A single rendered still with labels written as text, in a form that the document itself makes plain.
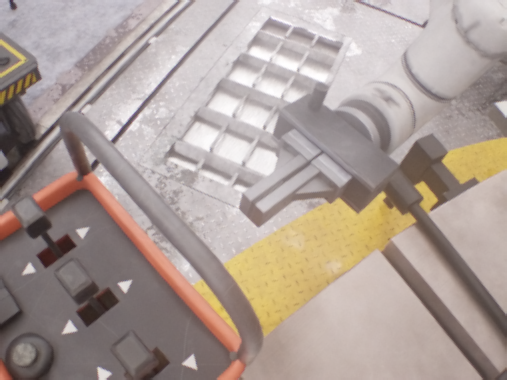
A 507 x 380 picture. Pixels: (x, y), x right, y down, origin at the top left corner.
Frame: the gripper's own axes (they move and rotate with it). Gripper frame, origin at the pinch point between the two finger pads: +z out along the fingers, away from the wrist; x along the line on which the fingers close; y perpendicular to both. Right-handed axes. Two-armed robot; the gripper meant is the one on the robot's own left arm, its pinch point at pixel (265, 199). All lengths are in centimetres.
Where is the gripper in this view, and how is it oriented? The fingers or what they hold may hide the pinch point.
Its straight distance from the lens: 37.7
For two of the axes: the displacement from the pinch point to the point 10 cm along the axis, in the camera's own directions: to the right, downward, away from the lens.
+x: 7.0, 6.5, -3.0
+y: 2.0, -5.8, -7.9
